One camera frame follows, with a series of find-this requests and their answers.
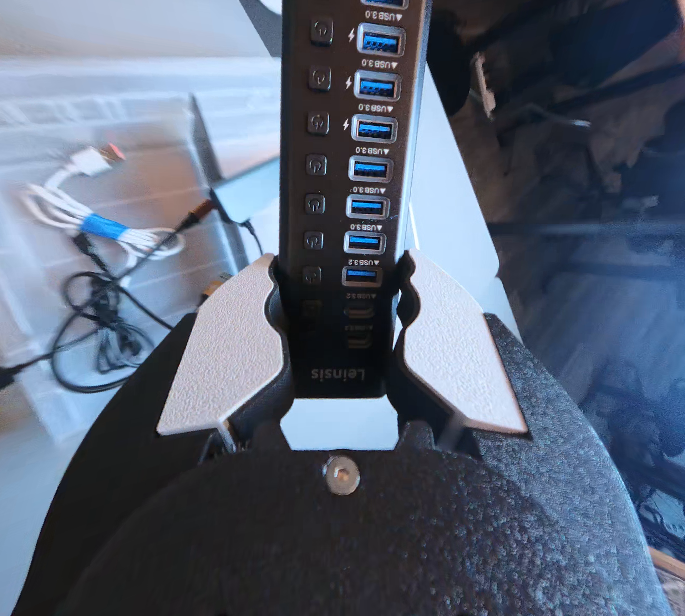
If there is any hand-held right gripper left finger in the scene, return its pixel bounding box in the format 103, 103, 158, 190
156, 252, 296, 438

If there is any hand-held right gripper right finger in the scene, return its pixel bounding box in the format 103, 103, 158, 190
392, 249, 529, 439

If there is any black braided cable orange plug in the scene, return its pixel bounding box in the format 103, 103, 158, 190
0, 198, 219, 388

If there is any black multi-port usb hub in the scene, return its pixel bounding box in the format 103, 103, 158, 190
278, 0, 438, 401

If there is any clear plastic storage bin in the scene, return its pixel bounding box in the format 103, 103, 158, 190
0, 57, 285, 440

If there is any thin flat metal panel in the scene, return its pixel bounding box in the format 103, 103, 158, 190
190, 86, 284, 184

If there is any tangled thin black cable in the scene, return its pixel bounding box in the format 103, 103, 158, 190
52, 236, 178, 393

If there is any white cable with blue tape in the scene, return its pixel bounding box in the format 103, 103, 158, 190
21, 142, 186, 286

